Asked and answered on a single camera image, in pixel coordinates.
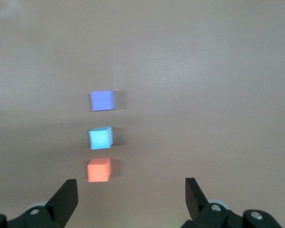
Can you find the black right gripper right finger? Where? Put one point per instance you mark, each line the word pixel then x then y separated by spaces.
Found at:
pixel 199 209

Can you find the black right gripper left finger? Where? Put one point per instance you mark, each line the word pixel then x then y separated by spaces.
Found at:
pixel 59 206

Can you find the light blue foam block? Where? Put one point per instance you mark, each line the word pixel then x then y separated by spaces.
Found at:
pixel 100 138

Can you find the orange foam block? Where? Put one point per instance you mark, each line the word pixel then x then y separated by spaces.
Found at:
pixel 98 170

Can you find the purple foam block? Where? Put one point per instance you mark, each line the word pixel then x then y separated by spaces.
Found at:
pixel 101 101

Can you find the brown table cover sheet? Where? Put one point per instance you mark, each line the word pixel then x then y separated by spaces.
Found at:
pixel 180 71

